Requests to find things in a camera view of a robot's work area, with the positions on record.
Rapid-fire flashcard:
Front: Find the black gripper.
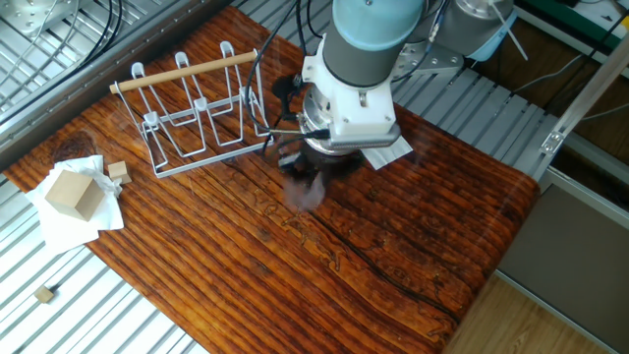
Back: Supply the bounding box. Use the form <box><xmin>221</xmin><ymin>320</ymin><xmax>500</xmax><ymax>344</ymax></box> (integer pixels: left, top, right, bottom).
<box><xmin>280</xmin><ymin>143</ymin><xmax>360</xmax><ymax>188</ymax></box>

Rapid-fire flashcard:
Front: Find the clear glass cup with handle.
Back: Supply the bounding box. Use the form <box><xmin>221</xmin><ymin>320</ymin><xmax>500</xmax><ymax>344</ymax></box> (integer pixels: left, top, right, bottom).
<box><xmin>283</xmin><ymin>162</ymin><xmax>330</xmax><ymax>212</ymax></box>

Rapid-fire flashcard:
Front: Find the flat white paper sheet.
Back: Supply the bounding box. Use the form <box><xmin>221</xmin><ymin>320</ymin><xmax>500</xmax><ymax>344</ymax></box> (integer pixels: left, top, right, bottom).
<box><xmin>362</xmin><ymin>138</ymin><xmax>415</xmax><ymax>172</ymax></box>

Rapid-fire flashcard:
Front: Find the large wooden block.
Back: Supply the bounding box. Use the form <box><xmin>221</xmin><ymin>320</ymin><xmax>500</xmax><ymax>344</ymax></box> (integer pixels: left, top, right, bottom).
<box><xmin>44</xmin><ymin>169</ymin><xmax>105</xmax><ymax>221</ymax></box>

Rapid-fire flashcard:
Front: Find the crumpled white paper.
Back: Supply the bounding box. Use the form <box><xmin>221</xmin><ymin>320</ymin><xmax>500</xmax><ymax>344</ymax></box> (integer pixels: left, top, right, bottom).
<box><xmin>25</xmin><ymin>154</ymin><xmax>127</xmax><ymax>247</ymax></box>

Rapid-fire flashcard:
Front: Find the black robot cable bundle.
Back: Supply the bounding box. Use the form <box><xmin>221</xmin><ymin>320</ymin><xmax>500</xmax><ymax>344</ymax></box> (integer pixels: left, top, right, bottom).
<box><xmin>257</xmin><ymin>0</ymin><xmax>340</xmax><ymax>148</ymax></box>

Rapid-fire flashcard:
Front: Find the white wire cup rack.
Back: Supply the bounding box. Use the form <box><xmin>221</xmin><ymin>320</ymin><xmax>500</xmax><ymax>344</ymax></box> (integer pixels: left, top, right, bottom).
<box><xmin>110</xmin><ymin>41</ymin><xmax>277</xmax><ymax>180</ymax></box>

